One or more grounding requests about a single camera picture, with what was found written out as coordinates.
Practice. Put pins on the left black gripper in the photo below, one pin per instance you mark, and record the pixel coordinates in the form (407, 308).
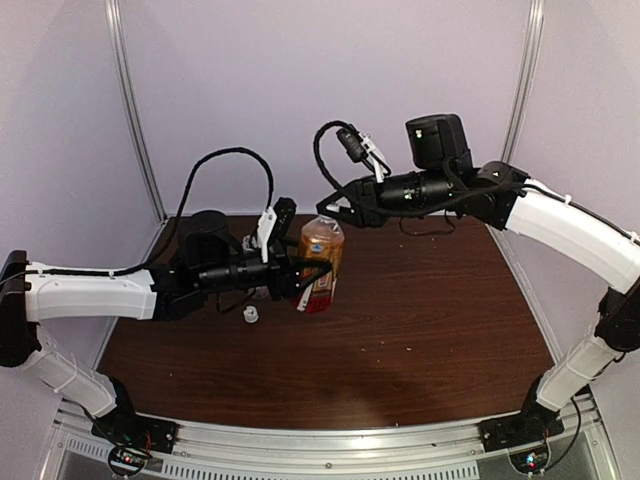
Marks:
(286, 282)

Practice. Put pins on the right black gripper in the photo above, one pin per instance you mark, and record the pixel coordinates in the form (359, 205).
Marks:
(366, 210)

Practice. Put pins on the amber tea bottle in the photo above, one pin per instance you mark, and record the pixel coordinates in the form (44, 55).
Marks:
(321, 246)

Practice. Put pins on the clear plastic bottle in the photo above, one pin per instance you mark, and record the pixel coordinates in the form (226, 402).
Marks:
(250, 244)

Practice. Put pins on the white cap of clear bottle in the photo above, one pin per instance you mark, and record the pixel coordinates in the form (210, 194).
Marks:
(251, 314)

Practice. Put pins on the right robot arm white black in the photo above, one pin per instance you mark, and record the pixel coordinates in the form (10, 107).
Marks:
(505, 198)

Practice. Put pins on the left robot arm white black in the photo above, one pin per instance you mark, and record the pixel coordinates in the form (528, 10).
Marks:
(208, 260)

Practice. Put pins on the left round circuit board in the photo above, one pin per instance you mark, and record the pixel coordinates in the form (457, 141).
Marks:
(126, 461)

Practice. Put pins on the round circuit board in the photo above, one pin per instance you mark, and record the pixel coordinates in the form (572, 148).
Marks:
(126, 461)
(530, 461)

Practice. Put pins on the right round circuit board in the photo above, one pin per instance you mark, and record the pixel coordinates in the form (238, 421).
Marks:
(530, 461)

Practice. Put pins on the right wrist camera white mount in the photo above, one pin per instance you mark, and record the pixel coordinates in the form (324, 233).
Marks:
(360, 148)

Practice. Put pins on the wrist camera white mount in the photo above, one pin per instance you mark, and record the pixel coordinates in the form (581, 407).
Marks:
(274, 224)
(360, 148)

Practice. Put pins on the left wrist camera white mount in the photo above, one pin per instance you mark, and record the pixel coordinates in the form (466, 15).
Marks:
(274, 224)

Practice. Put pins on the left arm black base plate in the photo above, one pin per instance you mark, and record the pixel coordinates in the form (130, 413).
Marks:
(135, 431)

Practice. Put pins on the right aluminium frame post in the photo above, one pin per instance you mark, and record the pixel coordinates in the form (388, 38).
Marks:
(528, 66)

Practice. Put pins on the aluminium frame post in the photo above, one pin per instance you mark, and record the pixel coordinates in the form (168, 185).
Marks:
(131, 111)
(528, 66)

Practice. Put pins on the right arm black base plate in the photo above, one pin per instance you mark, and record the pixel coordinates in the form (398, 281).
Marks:
(520, 434)

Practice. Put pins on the left aluminium frame post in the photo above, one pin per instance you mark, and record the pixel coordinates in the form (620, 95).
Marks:
(131, 111)

